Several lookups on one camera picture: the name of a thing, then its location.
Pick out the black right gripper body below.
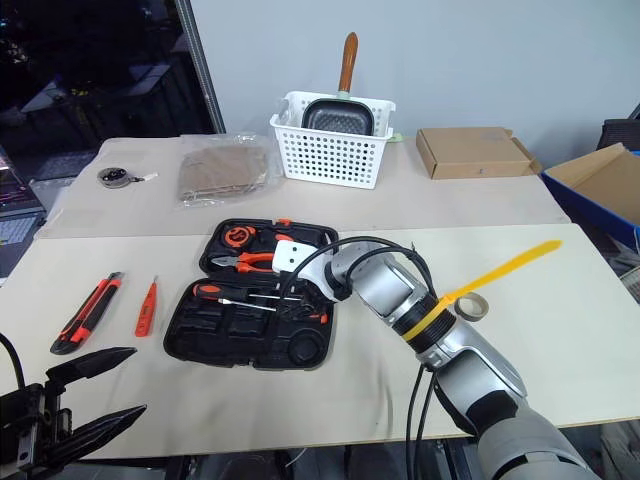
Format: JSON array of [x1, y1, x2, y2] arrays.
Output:
[[277, 272, 325, 320]]

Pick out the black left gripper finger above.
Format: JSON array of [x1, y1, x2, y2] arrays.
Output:
[[44, 347, 139, 387], [48, 403, 149, 464]]

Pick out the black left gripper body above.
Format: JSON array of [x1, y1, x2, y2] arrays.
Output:
[[0, 382, 74, 474]]

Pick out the orange black utility knife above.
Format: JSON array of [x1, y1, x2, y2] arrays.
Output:
[[49, 271, 124, 357]]

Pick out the black plastic tool case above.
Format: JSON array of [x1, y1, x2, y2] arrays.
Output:
[[162, 217, 340, 372]]

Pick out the orange voltage tester pen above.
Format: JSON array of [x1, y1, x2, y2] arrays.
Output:
[[134, 275, 162, 338]]

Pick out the grey tape roll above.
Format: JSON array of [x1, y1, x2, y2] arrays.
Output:
[[453, 293, 489, 322]]

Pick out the orange black tape measure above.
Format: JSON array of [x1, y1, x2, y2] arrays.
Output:
[[223, 226, 259, 250]]

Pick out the white perforated plastic basket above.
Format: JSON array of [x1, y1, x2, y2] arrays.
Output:
[[269, 90, 399, 191]]

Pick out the clear bag of brown sheets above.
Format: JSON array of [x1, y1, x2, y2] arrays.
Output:
[[174, 131, 282, 210]]

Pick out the laptop keyboard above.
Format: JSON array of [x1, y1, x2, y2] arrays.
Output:
[[0, 144, 49, 281]]

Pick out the round metal reel with tag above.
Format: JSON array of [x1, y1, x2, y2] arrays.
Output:
[[97, 166, 160, 190]]

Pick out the yellow zip tie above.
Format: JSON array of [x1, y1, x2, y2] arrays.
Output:
[[402, 239, 564, 344]]

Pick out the flat brown cardboard box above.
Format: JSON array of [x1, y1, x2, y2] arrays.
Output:
[[415, 126, 545, 181]]

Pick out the blue bin with cardboard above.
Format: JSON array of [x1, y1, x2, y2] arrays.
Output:
[[540, 142, 640, 242]]

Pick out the black chair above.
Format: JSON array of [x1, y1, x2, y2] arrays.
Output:
[[596, 103, 640, 152]]

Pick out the thin black handled screwdriver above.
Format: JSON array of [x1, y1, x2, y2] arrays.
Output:
[[219, 291, 304, 304]]

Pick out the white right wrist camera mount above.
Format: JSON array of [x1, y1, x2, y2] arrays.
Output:
[[272, 239, 335, 302]]

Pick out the orange handled pliers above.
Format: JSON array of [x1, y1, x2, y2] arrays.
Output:
[[210, 249, 276, 276]]

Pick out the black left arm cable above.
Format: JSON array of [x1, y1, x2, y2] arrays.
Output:
[[0, 331, 27, 392]]

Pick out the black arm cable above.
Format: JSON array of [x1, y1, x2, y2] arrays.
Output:
[[279, 235, 441, 480], [0, 331, 27, 392]]

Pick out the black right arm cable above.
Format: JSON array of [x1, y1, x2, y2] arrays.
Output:
[[279, 235, 441, 480]]

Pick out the orange black handled screwdriver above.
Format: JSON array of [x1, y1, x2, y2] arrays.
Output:
[[192, 282, 277, 313]]

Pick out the square pan with wooden handle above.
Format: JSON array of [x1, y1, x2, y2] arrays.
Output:
[[300, 31, 377, 137]]

